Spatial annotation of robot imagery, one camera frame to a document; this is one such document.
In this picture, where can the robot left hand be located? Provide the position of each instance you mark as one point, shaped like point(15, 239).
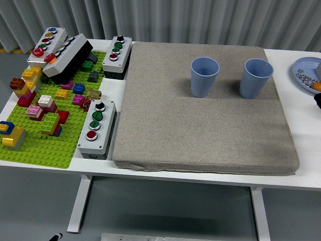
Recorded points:
point(56, 236)

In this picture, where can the blue ribbed plastic cup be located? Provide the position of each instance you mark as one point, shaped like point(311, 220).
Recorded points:
point(252, 85)
point(201, 82)

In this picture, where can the white table leg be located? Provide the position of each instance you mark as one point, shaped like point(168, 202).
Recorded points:
point(79, 200)
point(260, 213)

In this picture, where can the green toy brick baseplate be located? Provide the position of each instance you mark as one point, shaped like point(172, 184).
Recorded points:
point(50, 150)

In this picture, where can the yellow and grey brick block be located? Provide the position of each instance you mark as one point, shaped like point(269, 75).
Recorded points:
point(13, 136)

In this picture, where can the green toy brick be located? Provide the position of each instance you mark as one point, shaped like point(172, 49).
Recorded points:
point(87, 65)
point(50, 121)

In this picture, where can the red toy brick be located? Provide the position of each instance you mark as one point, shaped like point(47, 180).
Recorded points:
point(63, 116)
point(25, 101)

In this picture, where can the grey four-button control box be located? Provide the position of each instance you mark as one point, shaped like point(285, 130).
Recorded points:
point(105, 125)
point(123, 54)

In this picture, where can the blue toy brick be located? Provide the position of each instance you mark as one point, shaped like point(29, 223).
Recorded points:
point(79, 88)
point(7, 125)

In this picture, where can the pink toy brick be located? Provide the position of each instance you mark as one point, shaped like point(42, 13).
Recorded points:
point(33, 110)

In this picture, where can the magenta toy brick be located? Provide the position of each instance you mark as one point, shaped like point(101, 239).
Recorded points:
point(77, 99)
point(50, 108)
point(67, 85)

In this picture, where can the red valve hand wheel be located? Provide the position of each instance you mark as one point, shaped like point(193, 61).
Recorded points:
point(85, 103)

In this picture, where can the white toy brick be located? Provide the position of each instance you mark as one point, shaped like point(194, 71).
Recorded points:
point(45, 100)

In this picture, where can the yellow toy brick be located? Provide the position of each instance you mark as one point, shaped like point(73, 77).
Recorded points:
point(62, 94)
point(30, 72)

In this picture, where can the brass pipe fitting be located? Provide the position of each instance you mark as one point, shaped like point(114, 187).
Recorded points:
point(94, 94)

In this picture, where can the brown toy brick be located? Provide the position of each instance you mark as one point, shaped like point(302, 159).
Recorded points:
point(17, 83)

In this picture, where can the grey-brown fabric mat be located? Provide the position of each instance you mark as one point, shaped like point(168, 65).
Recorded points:
point(175, 125)

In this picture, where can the dark grey sloped brick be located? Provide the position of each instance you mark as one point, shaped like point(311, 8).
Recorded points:
point(93, 76)

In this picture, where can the black curved toy brick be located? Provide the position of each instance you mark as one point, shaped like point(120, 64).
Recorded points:
point(92, 58)

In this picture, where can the long grey black control box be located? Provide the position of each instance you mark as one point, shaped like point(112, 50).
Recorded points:
point(67, 54)

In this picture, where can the grey five-button control box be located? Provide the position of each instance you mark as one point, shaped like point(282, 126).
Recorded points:
point(59, 37)

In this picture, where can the grey pleated curtain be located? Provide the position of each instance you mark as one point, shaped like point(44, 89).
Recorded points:
point(160, 20)

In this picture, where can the orange fruit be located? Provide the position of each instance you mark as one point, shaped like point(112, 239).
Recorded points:
point(317, 86)

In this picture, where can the light blue plate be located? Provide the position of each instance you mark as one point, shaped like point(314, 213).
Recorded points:
point(307, 64)

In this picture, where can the grey metal block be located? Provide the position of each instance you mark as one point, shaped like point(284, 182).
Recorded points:
point(318, 70)

